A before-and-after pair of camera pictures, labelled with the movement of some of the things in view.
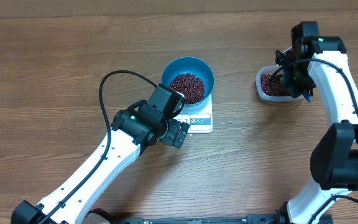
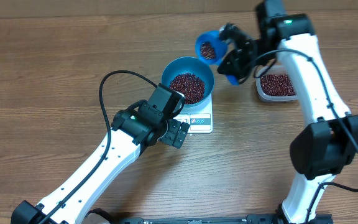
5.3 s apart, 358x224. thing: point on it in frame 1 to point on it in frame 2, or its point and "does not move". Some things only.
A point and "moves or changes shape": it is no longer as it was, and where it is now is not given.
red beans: [278, 88] does not move
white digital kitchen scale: [200, 120] does not move
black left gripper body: [169, 137] does not move
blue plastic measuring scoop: [306, 95] moves or changes shape
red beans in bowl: [189, 85] does not move
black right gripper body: [301, 81] to [250, 55]
